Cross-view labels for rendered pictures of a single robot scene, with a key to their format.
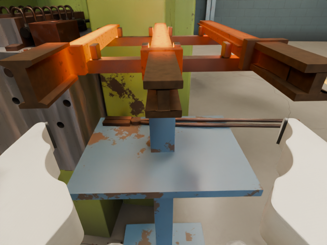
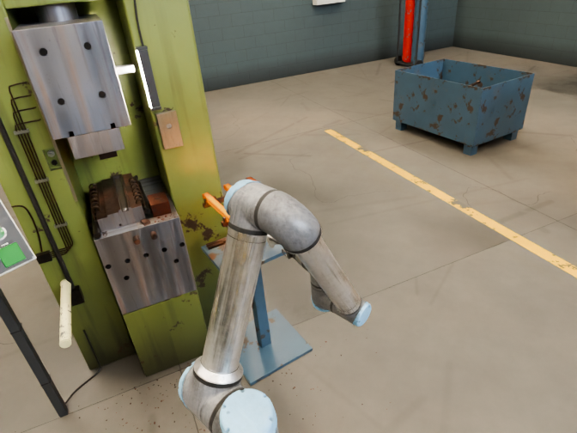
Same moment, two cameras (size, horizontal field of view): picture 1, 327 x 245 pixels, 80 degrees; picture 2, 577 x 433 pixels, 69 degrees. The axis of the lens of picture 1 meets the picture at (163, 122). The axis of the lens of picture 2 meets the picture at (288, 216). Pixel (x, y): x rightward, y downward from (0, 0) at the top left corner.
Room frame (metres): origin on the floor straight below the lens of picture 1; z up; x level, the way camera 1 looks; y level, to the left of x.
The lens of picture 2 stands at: (-1.20, 0.67, 1.89)
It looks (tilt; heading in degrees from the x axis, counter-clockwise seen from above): 31 degrees down; 331
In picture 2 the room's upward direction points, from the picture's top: 5 degrees counter-clockwise
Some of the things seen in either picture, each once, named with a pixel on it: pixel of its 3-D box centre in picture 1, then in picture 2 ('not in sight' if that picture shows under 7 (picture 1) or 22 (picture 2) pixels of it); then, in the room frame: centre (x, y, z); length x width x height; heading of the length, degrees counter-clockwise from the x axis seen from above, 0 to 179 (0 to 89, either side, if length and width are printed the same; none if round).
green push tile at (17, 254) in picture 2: not in sight; (10, 254); (0.53, 0.95, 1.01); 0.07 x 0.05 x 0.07; 108
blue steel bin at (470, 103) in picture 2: not in sight; (456, 103); (1.94, -3.43, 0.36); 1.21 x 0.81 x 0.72; 179
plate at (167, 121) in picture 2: not in sight; (169, 130); (0.72, 0.18, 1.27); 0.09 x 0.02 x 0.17; 83
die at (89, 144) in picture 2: not in sight; (94, 129); (0.84, 0.49, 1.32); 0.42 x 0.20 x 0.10; 173
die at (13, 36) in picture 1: (35, 24); (117, 198); (0.84, 0.49, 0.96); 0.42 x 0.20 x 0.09; 173
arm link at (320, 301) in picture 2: not in sight; (325, 293); (-0.22, -0.01, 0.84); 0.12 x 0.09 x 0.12; 14
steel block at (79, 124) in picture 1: (68, 88); (142, 239); (0.85, 0.43, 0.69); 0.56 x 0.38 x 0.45; 173
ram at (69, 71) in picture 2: not in sight; (87, 71); (0.84, 0.44, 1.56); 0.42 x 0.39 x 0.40; 173
